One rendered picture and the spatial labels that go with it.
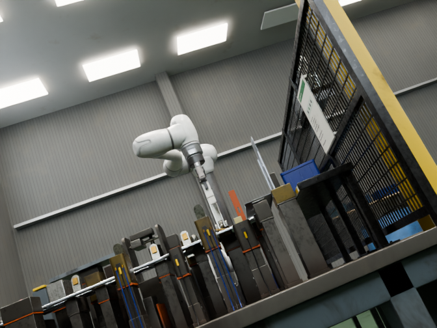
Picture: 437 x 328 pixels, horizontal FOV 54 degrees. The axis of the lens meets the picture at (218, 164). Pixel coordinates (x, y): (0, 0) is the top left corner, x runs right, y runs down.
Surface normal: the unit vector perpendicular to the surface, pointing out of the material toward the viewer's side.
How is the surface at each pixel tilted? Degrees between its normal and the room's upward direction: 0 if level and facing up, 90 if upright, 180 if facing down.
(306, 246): 90
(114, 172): 90
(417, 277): 90
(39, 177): 90
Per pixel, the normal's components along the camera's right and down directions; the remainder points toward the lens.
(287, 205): -0.09, -0.29
